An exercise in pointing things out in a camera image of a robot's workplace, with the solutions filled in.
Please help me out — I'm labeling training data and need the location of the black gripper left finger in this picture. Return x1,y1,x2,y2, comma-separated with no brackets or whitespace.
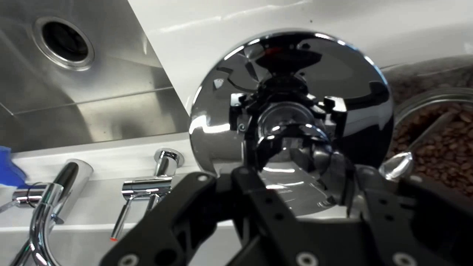
101,163,316,266

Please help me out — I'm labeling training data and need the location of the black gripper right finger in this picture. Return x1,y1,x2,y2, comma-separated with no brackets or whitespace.
345,163,473,266

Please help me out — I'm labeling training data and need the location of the chrome round jug lid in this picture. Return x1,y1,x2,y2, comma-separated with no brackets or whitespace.
188,29,396,218

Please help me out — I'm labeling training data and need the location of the glass jug with coffee beans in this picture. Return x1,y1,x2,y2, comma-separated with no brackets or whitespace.
381,53,473,197

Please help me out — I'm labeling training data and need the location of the chrome kitchen faucet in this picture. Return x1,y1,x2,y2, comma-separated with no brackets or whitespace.
0,146,186,266

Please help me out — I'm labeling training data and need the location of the silver metal scoop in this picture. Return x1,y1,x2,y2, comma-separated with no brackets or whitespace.
377,107,463,183

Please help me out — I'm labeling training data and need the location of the stainless steel sink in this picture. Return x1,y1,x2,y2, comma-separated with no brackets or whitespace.
0,0,191,153

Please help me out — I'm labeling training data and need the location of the blue cloth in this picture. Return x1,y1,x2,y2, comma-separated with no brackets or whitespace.
0,144,28,190

